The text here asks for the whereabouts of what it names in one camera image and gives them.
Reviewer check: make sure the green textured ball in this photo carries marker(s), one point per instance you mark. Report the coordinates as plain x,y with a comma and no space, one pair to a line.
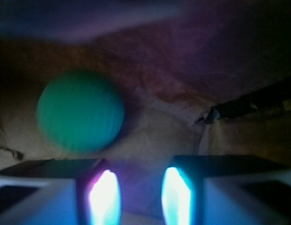
81,111

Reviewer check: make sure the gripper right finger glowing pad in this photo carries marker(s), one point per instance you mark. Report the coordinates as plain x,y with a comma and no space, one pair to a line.
226,190

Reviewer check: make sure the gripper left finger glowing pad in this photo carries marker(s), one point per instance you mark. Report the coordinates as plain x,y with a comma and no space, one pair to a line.
60,192

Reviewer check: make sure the brown paper bag bin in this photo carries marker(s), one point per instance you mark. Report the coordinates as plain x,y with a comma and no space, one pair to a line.
170,76

